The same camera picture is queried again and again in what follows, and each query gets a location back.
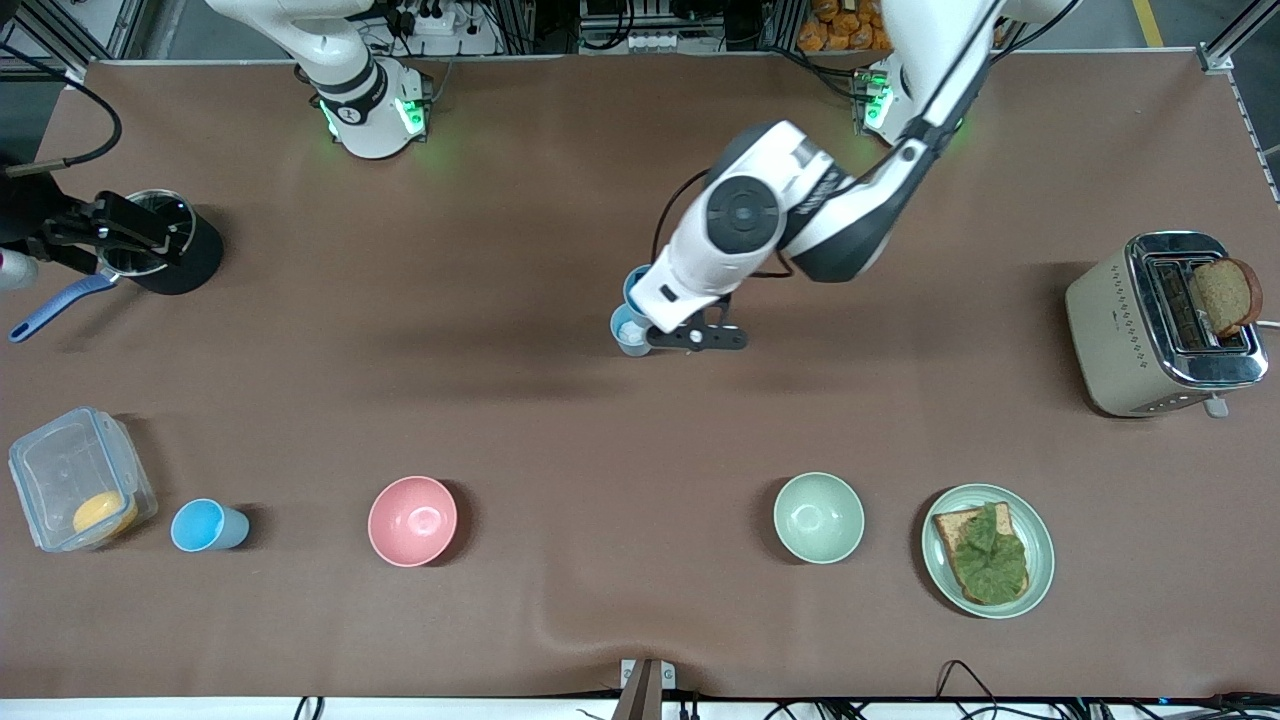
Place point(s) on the brown toast slice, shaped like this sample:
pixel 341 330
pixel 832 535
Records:
pixel 1228 298

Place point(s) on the pale green bowl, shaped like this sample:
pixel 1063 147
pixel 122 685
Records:
pixel 819 518

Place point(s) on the aluminium frame profile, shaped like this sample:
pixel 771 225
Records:
pixel 1225 45
pixel 95 35

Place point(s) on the clear plastic lidded container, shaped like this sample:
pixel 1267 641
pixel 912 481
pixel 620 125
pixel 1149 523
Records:
pixel 70 470

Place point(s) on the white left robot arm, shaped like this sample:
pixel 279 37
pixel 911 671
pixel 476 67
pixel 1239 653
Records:
pixel 800 200

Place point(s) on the yellow round food piece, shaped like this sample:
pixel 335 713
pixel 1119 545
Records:
pixel 105 513

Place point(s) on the blue plastic cup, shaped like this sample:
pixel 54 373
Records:
pixel 636 285
pixel 205 527
pixel 630 345

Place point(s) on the brown bread slice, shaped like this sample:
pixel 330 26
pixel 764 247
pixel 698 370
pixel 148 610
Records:
pixel 948 530

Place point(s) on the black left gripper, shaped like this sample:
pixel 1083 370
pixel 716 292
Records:
pixel 639 276

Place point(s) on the grey metal bracket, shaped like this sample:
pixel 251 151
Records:
pixel 647 685

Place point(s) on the white power strip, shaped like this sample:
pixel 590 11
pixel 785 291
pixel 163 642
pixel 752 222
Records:
pixel 432 18

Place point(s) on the bag of orange buns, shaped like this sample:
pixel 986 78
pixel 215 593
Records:
pixel 845 25

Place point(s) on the pale green plate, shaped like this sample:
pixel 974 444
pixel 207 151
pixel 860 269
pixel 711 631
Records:
pixel 1040 550

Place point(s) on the green lettuce leaf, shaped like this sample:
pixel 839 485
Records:
pixel 992 560

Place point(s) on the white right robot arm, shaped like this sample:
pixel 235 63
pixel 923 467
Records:
pixel 352 110

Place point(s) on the pink bowl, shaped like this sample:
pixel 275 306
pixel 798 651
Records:
pixel 412 522

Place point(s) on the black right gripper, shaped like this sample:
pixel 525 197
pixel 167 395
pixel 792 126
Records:
pixel 27 213

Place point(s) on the beige steel toaster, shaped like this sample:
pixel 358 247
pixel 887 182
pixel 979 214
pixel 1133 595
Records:
pixel 1120 340

